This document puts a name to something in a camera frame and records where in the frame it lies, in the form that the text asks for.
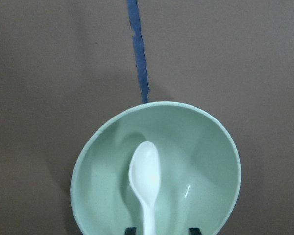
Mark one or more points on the white plastic spoon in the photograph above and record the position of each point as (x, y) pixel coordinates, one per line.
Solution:
(145, 179)

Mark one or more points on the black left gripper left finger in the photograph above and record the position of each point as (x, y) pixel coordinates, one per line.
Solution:
(130, 231)

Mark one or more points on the mint green bowl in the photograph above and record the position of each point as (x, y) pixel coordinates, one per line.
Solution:
(200, 172)

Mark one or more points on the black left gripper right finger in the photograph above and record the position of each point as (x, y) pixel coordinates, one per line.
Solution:
(194, 231)

